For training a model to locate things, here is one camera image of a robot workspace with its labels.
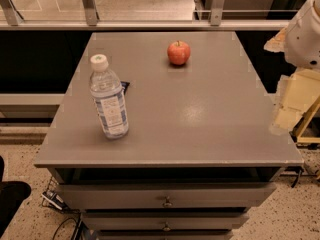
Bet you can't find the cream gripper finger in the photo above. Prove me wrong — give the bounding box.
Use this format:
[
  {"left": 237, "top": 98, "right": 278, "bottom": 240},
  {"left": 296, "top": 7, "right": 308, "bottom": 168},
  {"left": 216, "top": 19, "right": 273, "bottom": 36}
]
[
  {"left": 264, "top": 28, "right": 287, "bottom": 53},
  {"left": 269, "top": 68, "right": 320, "bottom": 135}
]

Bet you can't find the red apple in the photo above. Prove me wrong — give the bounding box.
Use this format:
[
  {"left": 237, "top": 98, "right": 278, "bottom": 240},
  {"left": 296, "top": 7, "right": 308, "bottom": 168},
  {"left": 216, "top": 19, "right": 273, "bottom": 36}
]
[{"left": 167, "top": 40, "right": 191, "bottom": 66}]

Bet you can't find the clear blue-label water bottle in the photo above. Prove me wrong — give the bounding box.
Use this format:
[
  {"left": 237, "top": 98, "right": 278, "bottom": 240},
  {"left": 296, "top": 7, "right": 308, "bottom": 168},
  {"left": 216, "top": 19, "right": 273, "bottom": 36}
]
[{"left": 89, "top": 54, "right": 129, "bottom": 139}]

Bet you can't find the grey drawer cabinet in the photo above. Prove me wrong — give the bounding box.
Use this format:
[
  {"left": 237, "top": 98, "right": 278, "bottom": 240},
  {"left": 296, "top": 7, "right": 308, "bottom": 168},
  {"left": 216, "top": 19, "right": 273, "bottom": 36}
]
[{"left": 33, "top": 31, "right": 305, "bottom": 240}]

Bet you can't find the top grey drawer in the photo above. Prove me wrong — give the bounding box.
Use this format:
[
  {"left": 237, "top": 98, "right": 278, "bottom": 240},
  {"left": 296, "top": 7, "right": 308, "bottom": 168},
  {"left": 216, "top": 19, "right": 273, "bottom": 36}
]
[{"left": 57, "top": 183, "right": 276, "bottom": 210}]

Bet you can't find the grey drawer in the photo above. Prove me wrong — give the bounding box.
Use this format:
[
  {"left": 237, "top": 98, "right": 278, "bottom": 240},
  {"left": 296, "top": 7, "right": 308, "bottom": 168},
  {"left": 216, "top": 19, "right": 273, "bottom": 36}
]
[
  {"left": 98, "top": 230, "right": 233, "bottom": 240},
  {"left": 57, "top": 183, "right": 276, "bottom": 210},
  {"left": 82, "top": 212, "right": 248, "bottom": 232}
]

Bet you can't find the middle grey drawer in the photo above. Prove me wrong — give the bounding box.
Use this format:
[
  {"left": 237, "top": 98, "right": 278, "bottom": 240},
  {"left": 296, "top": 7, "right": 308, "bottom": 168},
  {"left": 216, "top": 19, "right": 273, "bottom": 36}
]
[{"left": 82, "top": 212, "right": 248, "bottom": 232}]

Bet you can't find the bottom grey drawer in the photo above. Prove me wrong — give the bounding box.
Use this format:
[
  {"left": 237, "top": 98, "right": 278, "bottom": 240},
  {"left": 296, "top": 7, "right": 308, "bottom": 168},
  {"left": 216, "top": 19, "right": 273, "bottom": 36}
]
[{"left": 98, "top": 230, "right": 233, "bottom": 240}]

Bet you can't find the metal railing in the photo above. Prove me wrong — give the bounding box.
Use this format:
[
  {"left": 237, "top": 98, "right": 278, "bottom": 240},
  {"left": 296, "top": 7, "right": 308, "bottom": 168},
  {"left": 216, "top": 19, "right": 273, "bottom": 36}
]
[{"left": 0, "top": 0, "right": 306, "bottom": 31}]

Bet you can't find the power strip on floor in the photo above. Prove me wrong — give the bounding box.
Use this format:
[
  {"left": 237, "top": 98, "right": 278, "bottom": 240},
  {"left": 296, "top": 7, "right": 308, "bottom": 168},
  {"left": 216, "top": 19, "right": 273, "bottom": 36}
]
[{"left": 42, "top": 190, "right": 65, "bottom": 210}]

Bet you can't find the black chair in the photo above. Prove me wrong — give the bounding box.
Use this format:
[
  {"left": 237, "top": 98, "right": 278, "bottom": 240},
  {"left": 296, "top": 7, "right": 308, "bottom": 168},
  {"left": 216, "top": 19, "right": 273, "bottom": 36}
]
[{"left": 0, "top": 156, "right": 31, "bottom": 237}]

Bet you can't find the black floor cable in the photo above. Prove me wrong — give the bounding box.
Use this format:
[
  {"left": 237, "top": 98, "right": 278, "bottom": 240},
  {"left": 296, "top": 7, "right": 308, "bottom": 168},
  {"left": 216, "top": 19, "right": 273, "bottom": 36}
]
[{"left": 51, "top": 213, "right": 84, "bottom": 240}]

